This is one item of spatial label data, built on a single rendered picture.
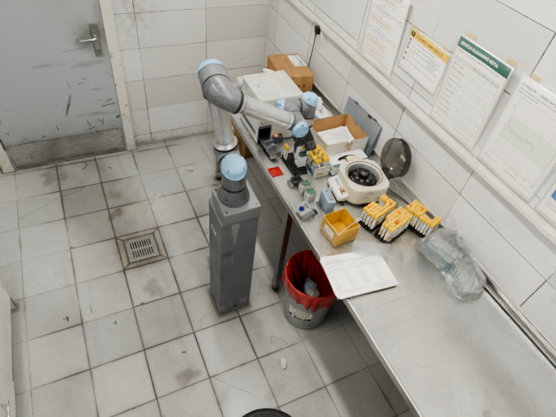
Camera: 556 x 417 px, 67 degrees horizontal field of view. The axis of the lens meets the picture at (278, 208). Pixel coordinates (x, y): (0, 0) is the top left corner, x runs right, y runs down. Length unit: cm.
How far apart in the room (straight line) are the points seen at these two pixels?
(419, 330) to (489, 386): 32
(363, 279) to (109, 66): 242
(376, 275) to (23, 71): 268
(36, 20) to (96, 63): 44
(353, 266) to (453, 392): 64
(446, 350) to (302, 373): 101
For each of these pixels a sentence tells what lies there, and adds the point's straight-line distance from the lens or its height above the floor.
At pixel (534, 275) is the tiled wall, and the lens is 205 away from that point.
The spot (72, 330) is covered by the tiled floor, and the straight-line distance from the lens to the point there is 288.
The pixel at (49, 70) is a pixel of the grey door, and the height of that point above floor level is 81.
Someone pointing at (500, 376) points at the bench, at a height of 88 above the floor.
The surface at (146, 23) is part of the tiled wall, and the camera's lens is 345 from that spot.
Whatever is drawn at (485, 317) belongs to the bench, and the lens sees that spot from 212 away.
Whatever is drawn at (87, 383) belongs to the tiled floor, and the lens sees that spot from 271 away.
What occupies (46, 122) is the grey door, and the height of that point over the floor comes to 40.
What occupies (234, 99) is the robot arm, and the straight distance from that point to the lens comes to 168.
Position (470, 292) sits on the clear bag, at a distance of 209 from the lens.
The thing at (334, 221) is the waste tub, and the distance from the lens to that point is 213.
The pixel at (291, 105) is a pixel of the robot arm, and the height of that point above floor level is 140.
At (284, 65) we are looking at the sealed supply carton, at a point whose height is 106.
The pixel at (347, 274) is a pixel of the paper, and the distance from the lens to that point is 196.
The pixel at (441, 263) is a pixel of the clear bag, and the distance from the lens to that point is 214.
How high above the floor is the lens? 244
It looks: 46 degrees down
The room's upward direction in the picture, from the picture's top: 9 degrees clockwise
